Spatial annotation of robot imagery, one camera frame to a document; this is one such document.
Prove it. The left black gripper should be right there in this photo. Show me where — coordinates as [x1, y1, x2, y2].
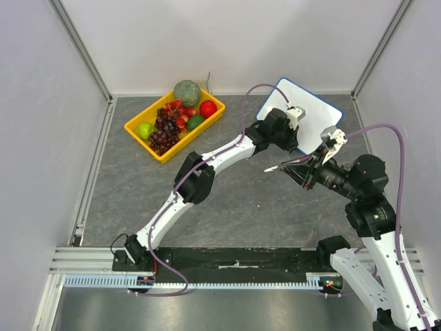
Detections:
[270, 121, 299, 153]

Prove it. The pink marker cap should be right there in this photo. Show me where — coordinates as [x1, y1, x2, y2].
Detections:
[298, 155, 311, 163]

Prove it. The white marker pen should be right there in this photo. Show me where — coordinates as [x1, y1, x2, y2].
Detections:
[264, 165, 285, 172]

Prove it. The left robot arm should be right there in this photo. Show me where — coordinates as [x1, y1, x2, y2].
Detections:
[123, 106, 305, 271]

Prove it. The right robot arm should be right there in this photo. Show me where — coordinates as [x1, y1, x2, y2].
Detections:
[279, 146, 440, 330]

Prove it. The blue framed whiteboard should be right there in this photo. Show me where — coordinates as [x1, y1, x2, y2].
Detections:
[276, 77, 343, 154]

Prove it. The red apple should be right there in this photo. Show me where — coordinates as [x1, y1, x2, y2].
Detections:
[199, 100, 218, 119]

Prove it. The dark green lime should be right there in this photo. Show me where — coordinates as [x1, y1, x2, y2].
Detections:
[187, 114, 205, 132]

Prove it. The green melon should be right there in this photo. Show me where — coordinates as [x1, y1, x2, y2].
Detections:
[173, 80, 201, 108]

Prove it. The red fruit cluster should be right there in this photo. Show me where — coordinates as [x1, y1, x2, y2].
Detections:
[165, 99, 197, 132]

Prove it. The purple grape bunch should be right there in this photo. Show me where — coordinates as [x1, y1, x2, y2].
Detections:
[148, 108, 181, 156]

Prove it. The light green apple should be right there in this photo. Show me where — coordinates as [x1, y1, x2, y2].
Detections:
[135, 122, 156, 140]

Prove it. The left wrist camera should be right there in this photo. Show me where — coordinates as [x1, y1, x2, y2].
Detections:
[286, 103, 306, 130]

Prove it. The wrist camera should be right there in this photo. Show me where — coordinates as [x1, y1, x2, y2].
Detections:
[320, 126, 347, 164]
[286, 103, 306, 130]

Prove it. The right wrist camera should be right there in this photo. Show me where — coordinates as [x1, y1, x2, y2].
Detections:
[320, 126, 347, 164]

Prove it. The light blue cable duct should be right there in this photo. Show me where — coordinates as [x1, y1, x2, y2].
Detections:
[64, 274, 323, 290]

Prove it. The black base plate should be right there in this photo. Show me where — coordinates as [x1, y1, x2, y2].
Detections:
[112, 246, 358, 284]

